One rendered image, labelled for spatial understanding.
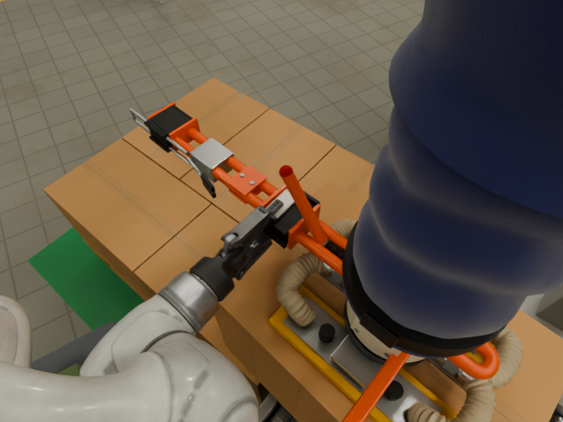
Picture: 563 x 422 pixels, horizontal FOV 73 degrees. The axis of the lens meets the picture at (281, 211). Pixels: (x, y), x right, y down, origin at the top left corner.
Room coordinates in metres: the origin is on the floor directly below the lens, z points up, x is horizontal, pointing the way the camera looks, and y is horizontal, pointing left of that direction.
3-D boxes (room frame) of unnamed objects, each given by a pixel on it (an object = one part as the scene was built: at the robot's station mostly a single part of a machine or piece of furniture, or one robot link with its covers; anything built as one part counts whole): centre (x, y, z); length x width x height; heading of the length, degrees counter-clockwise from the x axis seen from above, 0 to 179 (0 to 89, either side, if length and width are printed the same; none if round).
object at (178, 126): (0.65, 0.24, 1.20); 0.08 x 0.07 x 0.05; 47
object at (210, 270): (0.30, 0.10, 1.20); 0.09 x 0.07 x 0.08; 140
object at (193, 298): (0.24, 0.15, 1.20); 0.09 x 0.06 x 0.09; 50
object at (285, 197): (0.42, 0.00, 1.22); 0.07 x 0.03 x 0.01; 140
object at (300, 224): (0.41, -0.01, 1.20); 0.10 x 0.08 x 0.06; 137
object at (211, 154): (0.55, 0.14, 1.19); 0.07 x 0.07 x 0.04; 47
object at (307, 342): (0.17, -0.13, 1.09); 0.34 x 0.10 x 0.05; 47
